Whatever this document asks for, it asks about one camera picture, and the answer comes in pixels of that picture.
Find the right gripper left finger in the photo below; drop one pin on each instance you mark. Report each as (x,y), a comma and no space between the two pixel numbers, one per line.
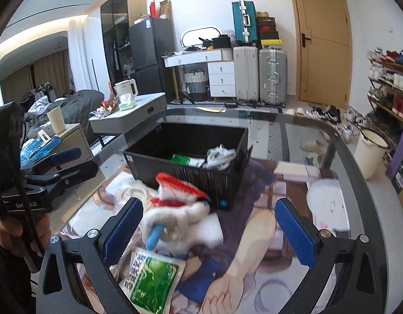
(60,288)

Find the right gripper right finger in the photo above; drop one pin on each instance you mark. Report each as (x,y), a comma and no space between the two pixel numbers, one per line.
(359,286)

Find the white plush toy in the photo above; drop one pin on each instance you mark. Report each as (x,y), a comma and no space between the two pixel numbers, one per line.
(178,230)

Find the red white packet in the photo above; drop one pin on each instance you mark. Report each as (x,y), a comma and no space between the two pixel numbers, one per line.
(173,192)

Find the green medicine sachet pack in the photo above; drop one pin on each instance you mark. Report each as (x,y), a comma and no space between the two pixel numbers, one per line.
(188,161)

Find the left hand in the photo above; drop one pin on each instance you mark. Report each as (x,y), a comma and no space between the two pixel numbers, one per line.
(11,230)

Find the paper cup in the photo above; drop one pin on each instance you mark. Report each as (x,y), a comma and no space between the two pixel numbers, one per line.
(56,120)

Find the printed anime table mat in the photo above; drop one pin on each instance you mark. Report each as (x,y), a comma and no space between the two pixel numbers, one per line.
(248,273)

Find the red snack bag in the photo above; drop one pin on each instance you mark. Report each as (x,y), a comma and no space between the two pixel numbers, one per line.
(110,105)

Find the black storage bin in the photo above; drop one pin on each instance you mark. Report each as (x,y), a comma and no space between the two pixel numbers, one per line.
(177,149)

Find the green tissue pack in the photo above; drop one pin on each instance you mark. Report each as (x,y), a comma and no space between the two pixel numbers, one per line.
(126,102)

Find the white electric kettle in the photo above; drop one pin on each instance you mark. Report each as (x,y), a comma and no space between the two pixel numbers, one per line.
(126,87)

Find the grey white coffee table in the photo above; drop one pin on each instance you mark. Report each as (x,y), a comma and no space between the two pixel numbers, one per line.
(121,122)

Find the white enamel bucket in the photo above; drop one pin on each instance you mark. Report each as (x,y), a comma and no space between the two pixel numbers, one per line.
(370,151)

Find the black refrigerator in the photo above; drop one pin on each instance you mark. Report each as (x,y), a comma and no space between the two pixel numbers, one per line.
(150,40)

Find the woven laundry basket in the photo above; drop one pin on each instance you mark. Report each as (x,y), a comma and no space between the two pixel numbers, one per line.
(196,82)

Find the black glass cabinet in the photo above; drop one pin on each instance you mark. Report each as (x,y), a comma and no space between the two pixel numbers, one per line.
(117,16)

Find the oval desk mirror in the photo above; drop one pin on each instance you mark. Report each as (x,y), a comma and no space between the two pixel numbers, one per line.
(197,37)

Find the shoe rack with shoes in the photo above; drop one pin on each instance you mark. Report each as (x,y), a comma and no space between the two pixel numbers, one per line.
(386,92)

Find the white desk with drawers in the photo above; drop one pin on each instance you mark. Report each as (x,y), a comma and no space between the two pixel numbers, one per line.
(217,64)

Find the silver suitcase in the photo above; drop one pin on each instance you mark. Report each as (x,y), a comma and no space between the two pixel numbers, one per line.
(272,76)

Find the white suitcase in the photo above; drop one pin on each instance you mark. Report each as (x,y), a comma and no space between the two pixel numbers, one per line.
(245,59)

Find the wooden door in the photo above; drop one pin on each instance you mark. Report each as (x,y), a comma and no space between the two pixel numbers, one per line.
(324,51)

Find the stacked shoe boxes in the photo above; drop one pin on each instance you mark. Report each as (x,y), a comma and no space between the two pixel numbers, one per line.
(267,31)

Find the teal suitcase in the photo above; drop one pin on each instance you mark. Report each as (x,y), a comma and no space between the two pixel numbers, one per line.
(245,23)

